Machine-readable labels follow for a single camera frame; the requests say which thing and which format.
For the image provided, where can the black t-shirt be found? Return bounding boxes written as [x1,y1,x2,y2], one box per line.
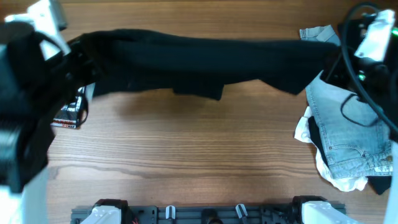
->
[80,29,337,100]

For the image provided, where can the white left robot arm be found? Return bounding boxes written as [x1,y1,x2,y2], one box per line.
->
[1,22,97,223]

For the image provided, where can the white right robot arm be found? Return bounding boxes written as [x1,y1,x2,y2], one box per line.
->
[320,2,397,142]

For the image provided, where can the folded black printed jersey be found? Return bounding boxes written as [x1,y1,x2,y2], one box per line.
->
[51,87,88,129]

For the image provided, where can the light blue denim jeans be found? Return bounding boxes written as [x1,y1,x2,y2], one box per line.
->
[298,24,394,180]

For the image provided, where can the white garment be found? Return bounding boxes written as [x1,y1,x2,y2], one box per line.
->
[294,106,368,192]

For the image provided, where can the black garment in pile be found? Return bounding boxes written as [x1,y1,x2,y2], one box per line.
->
[368,176,392,195]

